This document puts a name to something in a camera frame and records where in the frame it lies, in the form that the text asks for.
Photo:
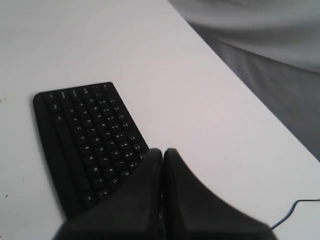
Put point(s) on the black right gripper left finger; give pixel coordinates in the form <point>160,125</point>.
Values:
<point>131,213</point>

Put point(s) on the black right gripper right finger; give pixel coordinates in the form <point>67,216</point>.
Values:
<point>193,212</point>

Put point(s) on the black acer keyboard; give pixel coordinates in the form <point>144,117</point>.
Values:
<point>91,143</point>

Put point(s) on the grey backdrop cloth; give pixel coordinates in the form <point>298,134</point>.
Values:
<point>273,46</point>

